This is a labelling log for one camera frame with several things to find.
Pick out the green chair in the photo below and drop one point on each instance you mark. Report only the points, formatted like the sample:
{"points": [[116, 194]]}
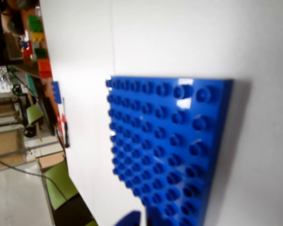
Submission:
{"points": [[60, 183], [34, 114]]}

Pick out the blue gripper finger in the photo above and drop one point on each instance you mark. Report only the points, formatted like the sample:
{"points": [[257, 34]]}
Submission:
{"points": [[154, 215], [132, 220]]}

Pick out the red toy block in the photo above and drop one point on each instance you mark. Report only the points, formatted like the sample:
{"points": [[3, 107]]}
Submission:
{"points": [[28, 52]]}

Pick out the blue toy block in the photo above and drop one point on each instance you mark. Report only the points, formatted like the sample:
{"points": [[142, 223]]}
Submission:
{"points": [[57, 93]]}

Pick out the orange toy block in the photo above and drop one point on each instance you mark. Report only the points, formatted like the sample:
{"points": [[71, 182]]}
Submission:
{"points": [[44, 68]]}

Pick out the yellow toy block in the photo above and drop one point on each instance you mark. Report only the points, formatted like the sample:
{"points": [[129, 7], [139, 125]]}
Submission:
{"points": [[37, 37]]}

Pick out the blue eight-by-eight base plate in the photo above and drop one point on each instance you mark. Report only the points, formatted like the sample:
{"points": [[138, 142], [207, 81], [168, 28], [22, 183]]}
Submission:
{"points": [[179, 141]]}

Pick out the green toy block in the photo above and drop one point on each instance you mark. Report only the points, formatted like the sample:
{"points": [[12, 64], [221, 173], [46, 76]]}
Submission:
{"points": [[41, 53], [35, 23]]}

